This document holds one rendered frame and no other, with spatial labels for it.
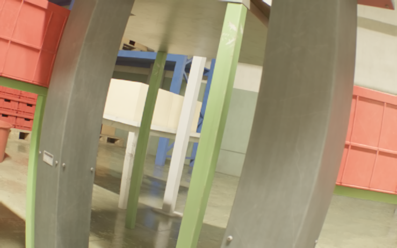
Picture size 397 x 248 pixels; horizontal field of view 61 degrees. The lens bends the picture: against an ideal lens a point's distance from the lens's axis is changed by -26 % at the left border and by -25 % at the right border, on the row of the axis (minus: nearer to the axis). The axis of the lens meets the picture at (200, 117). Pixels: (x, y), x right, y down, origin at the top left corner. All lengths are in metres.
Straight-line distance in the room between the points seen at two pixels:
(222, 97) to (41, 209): 0.53
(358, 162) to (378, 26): 5.85
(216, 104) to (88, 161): 0.33
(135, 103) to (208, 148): 1.60
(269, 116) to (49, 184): 0.55
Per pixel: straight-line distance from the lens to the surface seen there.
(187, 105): 2.76
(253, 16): 1.14
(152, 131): 2.72
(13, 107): 4.28
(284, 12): 0.59
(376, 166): 0.87
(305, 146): 0.54
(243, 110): 6.71
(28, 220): 1.18
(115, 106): 2.65
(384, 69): 6.44
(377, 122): 0.88
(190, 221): 1.02
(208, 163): 0.99
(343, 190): 0.90
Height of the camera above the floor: 0.60
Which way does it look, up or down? 1 degrees up
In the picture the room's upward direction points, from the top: 12 degrees clockwise
